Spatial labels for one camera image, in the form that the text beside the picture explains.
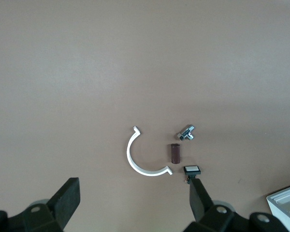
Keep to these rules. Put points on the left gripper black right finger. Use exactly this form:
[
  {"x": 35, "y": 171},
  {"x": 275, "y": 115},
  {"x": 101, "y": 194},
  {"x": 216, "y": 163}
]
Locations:
[{"x": 199, "y": 200}]

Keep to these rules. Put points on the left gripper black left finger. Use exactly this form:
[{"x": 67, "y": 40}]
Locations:
[{"x": 65, "y": 198}]

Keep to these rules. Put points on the white drawer cabinet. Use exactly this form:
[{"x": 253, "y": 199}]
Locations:
[{"x": 280, "y": 207}]

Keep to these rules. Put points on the brown ribbed cylinder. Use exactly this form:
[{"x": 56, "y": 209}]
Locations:
[{"x": 175, "y": 154}]

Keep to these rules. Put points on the metal tee fitting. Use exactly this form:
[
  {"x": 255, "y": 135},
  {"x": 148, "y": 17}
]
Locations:
[{"x": 184, "y": 134}]

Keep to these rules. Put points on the white rectangular push switch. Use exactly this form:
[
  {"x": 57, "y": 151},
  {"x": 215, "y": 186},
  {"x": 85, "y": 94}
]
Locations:
[{"x": 192, "y": 169}]

